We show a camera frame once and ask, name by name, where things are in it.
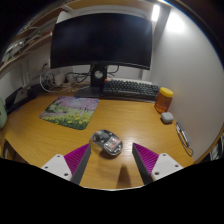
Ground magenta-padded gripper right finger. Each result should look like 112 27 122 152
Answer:
132 142 184 185

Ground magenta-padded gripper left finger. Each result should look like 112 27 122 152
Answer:
41 143 92 185

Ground orange jar with yellow lid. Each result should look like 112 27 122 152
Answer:
154 86 174 115

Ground pale green object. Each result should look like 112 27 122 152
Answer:
0 97 8 130

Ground bright ceiling light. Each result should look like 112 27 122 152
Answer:
150 3 162 23

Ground pens beside wall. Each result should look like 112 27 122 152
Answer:
175 121 194 158

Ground white power strip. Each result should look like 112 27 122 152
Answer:
49 69 73 88

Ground white cable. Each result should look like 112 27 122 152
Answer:
39 70 73 94

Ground wooden wall shelf unit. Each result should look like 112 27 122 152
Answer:
0 6 68 73

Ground black stand with silver device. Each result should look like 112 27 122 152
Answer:
4 84 43 114

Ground transparent computer mouse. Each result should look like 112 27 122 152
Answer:
89 129 124 156

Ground black keyboard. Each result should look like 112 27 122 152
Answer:
102 78 160 102

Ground floral print mouse pad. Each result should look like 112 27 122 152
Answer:
39 95 100 131

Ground black curved monitor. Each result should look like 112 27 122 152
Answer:
49 12 154 99

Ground small grey earbuds case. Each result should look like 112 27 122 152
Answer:
160 111 175 125

